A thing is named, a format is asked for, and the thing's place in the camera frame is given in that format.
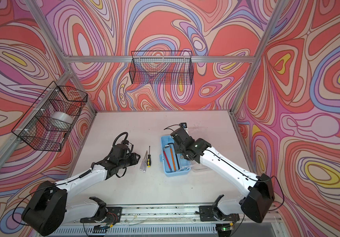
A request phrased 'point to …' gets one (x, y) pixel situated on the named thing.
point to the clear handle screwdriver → (144, 163)
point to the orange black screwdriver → (174, 162)
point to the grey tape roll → (61, 119)
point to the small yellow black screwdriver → (148, 160)
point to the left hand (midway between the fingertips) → (141, 155)
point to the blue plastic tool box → (185, 165)
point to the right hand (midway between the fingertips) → (185, 147)
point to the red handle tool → (165, 146)
